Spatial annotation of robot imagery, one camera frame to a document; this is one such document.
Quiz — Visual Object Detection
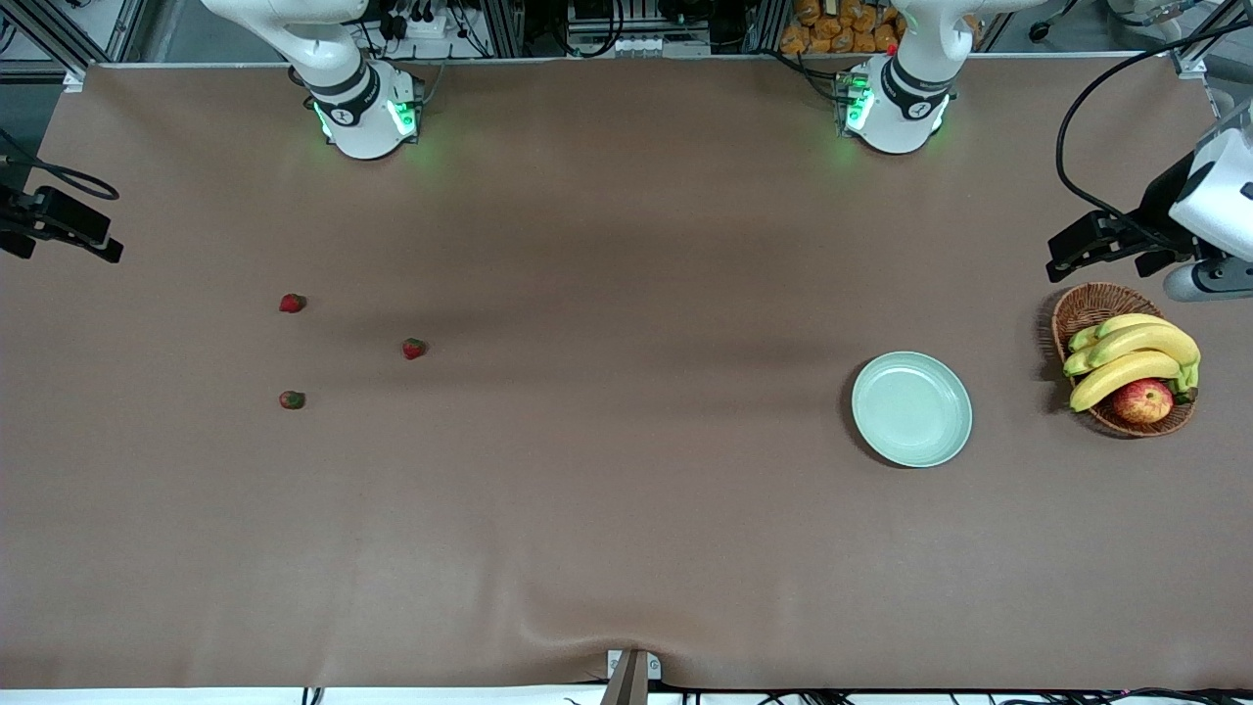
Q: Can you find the large table cover cloth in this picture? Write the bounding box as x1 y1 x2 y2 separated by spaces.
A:
0 56 1253 691

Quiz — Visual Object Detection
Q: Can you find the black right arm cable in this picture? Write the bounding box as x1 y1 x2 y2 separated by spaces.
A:
0 125 121 203

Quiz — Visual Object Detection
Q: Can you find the orange packaged bread pile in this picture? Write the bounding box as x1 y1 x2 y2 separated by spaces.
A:
780 0 902 56

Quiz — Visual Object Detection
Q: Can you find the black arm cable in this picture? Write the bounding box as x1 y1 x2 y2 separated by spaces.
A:
0 125 121 203
1054 18 1253 258

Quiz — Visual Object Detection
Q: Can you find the metal edge bracket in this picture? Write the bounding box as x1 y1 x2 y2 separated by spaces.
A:
602 648 663 705

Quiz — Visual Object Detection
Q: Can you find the brown wicker basket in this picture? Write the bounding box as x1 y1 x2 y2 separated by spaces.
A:
1051 283 1197 438

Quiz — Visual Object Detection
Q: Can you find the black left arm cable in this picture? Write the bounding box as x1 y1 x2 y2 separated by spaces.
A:
1054 18 1253 258

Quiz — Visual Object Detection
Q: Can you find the white power strip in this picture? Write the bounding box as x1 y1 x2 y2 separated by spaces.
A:
377 8 448 42

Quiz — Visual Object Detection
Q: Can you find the red yellow apple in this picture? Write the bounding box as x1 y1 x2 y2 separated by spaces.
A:
1113 379 1174 425

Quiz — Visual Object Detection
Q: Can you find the pale green round plate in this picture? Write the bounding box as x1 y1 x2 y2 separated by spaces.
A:
851 352 974 469

